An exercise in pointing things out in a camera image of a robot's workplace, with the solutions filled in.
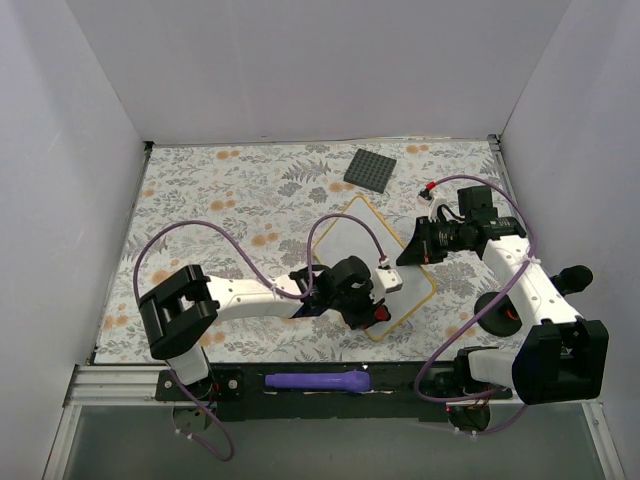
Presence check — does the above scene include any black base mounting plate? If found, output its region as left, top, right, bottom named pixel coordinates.
left=155, top=361, right=490, bottom=429

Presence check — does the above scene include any floral patterned table mat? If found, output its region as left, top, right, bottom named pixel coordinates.
left=93, top=143, right=520, bottom=364

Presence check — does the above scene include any aluminium frame rail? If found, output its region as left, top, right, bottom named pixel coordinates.
left=63, top=365, right=164, bottom=406

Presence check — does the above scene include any purple marker pen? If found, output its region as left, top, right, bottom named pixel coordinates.
left=264, top=370, right=371, bottom=393

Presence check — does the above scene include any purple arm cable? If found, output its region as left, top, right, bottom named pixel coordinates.
left=132, top=213, right=391, bottom=462
left=413, top=174, right=540, bottom=435

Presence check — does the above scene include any red black felt eraser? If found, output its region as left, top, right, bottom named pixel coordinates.
left=374, top=305, right=391, bottom=323

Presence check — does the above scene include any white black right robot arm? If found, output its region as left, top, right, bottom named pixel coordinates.
left=396, top=180, right=609, bottom=405

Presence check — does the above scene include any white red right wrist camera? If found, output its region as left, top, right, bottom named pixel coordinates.
left=418, top=182, right=446, bottom=221

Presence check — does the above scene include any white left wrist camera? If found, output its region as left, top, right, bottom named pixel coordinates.
left=375, top=256, right=403, bottom=294

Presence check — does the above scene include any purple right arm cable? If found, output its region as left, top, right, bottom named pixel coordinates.
left=413, top=174, right=540, bottom=435

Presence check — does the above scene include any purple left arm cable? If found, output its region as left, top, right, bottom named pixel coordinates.
left=132, top=213, right=391, bottom=462

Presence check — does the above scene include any black round stand base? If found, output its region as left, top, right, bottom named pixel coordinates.
left=478, top=296, right=522, bottom=338

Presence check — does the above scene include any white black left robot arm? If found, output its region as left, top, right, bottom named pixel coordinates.
left=138, top=256, right=402, bottom=400

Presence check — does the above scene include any dark grey studded baseplate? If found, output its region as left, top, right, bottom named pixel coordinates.
left=343, top=149, right=397, bottom=194

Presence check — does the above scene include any yellow framed small whiteboard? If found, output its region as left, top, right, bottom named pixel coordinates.
left=313, top=195, right=436, bottom=342

